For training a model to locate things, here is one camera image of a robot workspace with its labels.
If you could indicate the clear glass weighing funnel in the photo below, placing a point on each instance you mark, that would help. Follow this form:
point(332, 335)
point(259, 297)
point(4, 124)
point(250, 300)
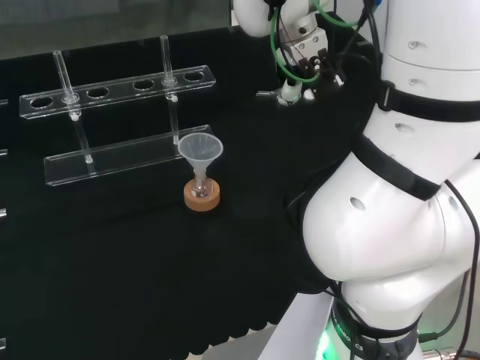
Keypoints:
point(267, 93)

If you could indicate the pale board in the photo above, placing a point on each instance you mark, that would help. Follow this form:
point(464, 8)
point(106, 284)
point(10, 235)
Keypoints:
point(292, 337)

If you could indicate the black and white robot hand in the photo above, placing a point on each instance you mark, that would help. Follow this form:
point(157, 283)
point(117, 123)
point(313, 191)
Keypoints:
point(289, 93)

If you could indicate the black bench cloth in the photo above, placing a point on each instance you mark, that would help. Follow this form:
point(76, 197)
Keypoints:
point(131, 262)

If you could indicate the translucent plastic funnel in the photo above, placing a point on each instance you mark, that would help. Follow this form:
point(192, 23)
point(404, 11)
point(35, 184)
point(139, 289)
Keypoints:
point(200, 150)

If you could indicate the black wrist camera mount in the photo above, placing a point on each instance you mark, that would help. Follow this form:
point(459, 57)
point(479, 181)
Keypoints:
point(322, 62)

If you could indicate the clear acrylic funnel stand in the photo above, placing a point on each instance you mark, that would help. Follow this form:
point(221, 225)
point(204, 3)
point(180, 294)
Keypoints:
point(112, 161)

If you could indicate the small round-bottom glass flask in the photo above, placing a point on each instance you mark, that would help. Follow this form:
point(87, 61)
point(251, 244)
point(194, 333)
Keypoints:
point(200, 189)

